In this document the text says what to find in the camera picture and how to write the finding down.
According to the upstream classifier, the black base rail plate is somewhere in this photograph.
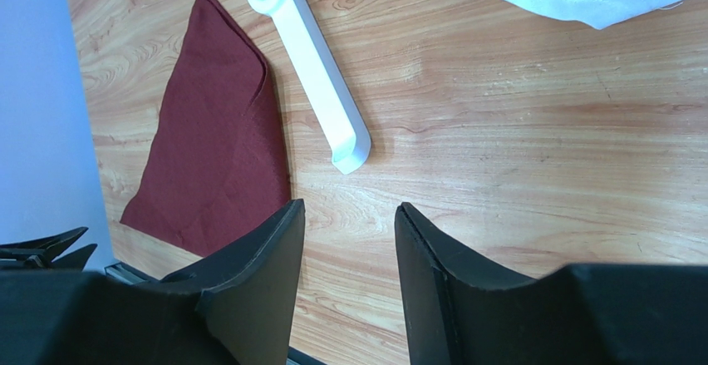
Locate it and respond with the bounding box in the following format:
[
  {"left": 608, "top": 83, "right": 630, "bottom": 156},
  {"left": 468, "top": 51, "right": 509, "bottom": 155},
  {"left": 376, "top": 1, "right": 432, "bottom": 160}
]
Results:
[{"left": 105, "top": 261, "right": 327, "bottom": 365}]

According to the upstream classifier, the white clothes rack stand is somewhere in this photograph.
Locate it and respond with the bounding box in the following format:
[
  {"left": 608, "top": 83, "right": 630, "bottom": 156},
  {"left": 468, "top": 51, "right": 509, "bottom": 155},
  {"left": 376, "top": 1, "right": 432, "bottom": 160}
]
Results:
[{"left": 247, "top": 0, "right": 371, "bottom": 175}]

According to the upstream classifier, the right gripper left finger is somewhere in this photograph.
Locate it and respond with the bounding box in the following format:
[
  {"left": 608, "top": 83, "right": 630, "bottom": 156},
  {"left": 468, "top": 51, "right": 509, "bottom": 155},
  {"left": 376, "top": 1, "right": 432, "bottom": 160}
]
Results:
[{"left": 1, "top": 200, "right": 305, "bottom": 364}]

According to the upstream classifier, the dark red cloth napkin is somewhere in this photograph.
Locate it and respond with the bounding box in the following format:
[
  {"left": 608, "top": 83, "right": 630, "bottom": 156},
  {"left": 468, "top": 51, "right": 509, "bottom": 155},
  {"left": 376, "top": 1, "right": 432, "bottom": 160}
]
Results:
[{"left": 120, "top": 0, "right": 292, "bottom": 257}]

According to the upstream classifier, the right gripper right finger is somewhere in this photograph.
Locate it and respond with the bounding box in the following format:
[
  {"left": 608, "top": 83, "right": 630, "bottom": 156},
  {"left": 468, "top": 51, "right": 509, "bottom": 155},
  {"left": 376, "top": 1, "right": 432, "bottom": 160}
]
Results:
[{"left": 395, "top": 203, "right": 707, "bottom": 364}]

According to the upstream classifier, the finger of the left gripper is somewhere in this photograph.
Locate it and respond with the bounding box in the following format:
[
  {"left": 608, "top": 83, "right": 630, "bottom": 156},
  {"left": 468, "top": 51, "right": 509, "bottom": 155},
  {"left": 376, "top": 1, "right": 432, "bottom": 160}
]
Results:
[
  {"left": 32, "top": 244, "right": 97, "bottom": 270},
  {"left": 1, "top": 227, "right": 88, "bottom": 262}
]

